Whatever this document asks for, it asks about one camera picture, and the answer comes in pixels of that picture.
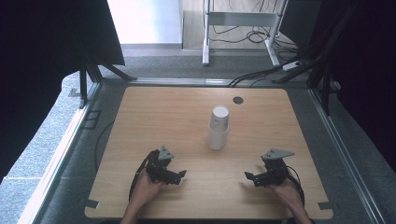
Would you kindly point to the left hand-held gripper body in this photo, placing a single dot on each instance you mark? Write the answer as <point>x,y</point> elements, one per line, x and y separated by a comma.
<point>159,168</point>

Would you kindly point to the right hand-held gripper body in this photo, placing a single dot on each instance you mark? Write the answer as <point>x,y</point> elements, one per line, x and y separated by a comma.
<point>274,169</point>

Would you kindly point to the white paper cup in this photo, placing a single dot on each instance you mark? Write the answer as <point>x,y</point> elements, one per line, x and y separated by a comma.
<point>219,117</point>
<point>217,140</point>

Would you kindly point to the person's right hand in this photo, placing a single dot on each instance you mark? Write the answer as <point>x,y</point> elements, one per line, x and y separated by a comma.
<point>288,193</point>

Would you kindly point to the person's left hand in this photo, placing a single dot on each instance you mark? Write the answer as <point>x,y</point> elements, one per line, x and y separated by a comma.
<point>144,191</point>

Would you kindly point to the round grey table grommet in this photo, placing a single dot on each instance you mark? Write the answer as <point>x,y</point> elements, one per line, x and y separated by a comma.
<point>238,100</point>

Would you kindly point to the white power strip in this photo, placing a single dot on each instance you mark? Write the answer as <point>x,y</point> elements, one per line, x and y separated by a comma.
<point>292,65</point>

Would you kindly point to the black tripod stand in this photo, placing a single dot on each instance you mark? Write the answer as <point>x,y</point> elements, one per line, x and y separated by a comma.
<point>323,62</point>
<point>93,73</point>

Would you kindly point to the black curtain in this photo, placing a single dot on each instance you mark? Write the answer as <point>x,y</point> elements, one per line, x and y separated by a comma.
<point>40,77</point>
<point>367,77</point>

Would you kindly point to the white metal stand frame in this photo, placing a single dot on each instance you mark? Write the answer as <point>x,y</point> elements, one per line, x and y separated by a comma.
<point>239,18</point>

